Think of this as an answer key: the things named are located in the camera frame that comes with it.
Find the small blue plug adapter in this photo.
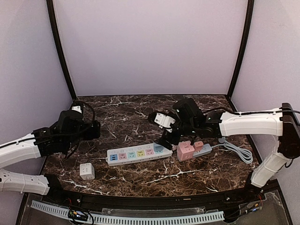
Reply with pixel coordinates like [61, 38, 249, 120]
[153, 143, 164, 154]

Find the large pink cube socket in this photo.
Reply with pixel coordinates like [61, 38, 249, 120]
[177, 141, 195, 162]

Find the small pink plug adapter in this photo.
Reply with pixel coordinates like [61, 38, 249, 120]
[193, 141, 204, 152]

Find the grey-blue power strip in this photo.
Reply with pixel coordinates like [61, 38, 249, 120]
[177, 144, 213, 162]

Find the white multicolour power strip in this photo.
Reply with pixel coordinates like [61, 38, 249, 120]
[106, 143, 173, 166]

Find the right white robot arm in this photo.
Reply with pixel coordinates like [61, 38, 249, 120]
[148, 98, 300, 188]

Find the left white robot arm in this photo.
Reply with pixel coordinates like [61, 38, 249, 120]
[0, 110, 101, 195]

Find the white cube socket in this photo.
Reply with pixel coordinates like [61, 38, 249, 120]
[80, 163, 95, 180]

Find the small circuit board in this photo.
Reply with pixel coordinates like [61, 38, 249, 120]
[67, 210, 89, 222]

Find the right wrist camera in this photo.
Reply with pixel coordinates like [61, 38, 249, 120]
[148, 112, 176, 129]

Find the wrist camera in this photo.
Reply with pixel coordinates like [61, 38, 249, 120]
[71, 105, 83, 114]
[148, 112, 176, 129]

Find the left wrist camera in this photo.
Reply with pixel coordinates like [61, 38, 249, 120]
[71, 105, 83, 114]

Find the grey power strip cable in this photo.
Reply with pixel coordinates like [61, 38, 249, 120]
[210, 137, 254, 164]

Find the black front table rail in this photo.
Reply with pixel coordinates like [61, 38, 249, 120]
[42, 170, 267, 211]

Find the white slotted cable duct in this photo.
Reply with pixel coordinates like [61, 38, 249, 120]
[30, 200, 225, 225]

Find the left black frame post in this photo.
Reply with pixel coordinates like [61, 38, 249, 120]
[46, 0, 77, 100]

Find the black frame post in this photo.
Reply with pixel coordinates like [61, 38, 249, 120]
[227, 0, 255, 99]
[46, 0, 77, 100]

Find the right black frame post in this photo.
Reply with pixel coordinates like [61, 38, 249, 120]
[227, 0, 255, 99]

